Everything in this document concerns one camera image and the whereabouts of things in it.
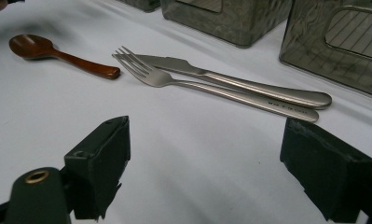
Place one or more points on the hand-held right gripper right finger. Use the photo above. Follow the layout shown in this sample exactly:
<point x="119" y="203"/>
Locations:
<point x="329" y="174"/>

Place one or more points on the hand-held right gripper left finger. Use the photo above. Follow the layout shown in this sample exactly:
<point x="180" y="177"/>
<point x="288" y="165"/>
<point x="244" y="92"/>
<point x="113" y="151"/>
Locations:
<point x="96" y="161"/>

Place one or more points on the silver metal fork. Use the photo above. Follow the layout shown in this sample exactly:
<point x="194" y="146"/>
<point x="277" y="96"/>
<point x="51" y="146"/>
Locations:
<point x="155" y="77"/>

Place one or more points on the silver metal knife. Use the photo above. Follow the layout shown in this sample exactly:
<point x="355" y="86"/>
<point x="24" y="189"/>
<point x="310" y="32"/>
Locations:
<point x="267" y="91"/>

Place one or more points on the clear brown plastic bin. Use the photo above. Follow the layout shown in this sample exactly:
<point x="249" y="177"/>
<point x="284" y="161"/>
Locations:
<point x="308" y="53"/>
<point x="236" y="25"/>
<point x="143" y="3"/>

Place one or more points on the brown wooden spoon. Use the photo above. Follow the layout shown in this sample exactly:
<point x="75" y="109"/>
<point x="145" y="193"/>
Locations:
<point x="31" y="46"/>

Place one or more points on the white table cover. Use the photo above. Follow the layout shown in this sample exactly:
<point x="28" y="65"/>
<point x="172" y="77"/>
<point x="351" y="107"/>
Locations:
<point x="190" y="171"/>

